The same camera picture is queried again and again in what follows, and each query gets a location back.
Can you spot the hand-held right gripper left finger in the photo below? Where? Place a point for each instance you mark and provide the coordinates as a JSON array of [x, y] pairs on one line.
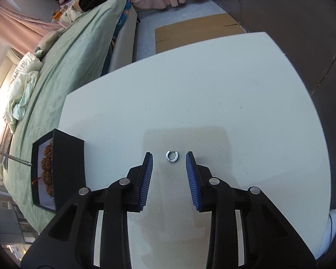
[[147, 182]]

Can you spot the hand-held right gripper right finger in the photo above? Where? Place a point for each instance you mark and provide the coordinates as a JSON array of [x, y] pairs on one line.
[[191, 182]]

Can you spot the silver hoop earring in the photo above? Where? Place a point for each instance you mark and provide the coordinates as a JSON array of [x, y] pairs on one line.
[[167, 158]]

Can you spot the black jewelry box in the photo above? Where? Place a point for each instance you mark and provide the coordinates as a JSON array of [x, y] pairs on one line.
[[70, 159]]

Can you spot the white bed base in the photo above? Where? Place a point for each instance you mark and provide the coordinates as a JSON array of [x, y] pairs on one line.
[[124, 44]]

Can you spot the green bed blanket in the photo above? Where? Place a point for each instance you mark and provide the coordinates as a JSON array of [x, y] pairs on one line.
[[72, 61]]

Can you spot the flat cardboard sheet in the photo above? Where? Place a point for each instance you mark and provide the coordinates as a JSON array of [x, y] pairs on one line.
[[196, 30]]

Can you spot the white crumpled duvet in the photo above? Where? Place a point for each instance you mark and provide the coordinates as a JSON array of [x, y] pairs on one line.
[[22, 89]]

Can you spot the pale plush toy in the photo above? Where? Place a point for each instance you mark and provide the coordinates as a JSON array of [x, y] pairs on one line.
[[46, 43]]

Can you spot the pale clothes pile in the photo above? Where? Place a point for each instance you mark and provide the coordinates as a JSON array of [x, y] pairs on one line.
[[67, 9]]

